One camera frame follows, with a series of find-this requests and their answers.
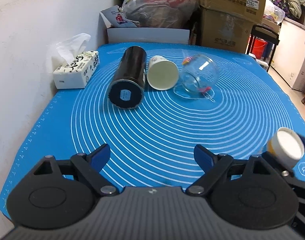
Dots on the white tissue box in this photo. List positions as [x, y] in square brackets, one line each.
[79, 64]

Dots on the purple patterned bag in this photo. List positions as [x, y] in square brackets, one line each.
[283, 5]

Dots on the cartoon printed paper cup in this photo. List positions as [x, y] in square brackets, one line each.
[286, 146]

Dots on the clear glass jar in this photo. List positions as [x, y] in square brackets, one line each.
[198, 78]

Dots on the white chest freezer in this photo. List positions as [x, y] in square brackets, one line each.
[289, 58]

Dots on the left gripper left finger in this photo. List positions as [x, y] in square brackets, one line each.
[88, 168]

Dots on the white paper cup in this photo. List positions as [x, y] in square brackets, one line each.
[162, 74]

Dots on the white open box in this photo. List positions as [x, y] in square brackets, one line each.
[119, 29]

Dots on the red bucket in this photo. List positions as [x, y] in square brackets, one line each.
[258, 47]

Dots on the blue silicone baking mat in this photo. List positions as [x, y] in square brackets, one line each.
[152, 144]

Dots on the clear plastic bag red contents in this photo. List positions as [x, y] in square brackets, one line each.
[160, 13]

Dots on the black metal rack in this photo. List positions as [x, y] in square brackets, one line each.
[272, 39]

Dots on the lower cardboard box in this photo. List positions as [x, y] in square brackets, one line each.
[224, 31]

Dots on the black cylindrical bottle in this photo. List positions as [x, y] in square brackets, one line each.
[126, 89]

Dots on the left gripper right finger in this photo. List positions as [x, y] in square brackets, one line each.
[214, 167]

